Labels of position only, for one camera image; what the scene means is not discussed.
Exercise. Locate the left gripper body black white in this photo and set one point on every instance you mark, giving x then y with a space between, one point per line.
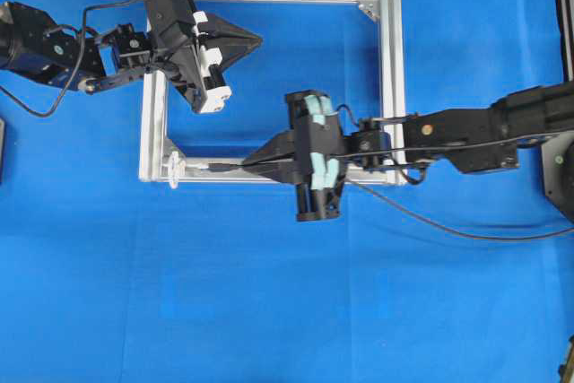
188 69

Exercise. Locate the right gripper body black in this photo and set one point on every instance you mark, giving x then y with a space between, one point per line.
318 141

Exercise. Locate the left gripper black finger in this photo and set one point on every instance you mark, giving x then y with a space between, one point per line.
230 37
228 51

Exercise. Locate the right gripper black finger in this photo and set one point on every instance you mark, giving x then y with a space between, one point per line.
280 171
281 146

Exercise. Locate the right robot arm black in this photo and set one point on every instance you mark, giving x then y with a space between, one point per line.
473 140

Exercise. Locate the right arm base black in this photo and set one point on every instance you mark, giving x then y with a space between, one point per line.
557 167

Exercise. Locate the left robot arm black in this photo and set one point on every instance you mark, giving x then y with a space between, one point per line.
127 57

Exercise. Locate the yellowish object bottom right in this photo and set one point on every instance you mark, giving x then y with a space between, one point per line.
566 369

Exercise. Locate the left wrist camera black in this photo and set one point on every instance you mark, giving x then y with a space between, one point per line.
171 22

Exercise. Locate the left camera cable black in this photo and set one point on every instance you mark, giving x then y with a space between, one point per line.
57 55

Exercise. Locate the aluminium extrusion frame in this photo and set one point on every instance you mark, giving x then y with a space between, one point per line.
160 160

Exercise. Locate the black rail at right edge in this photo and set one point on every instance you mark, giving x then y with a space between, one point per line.
564 9

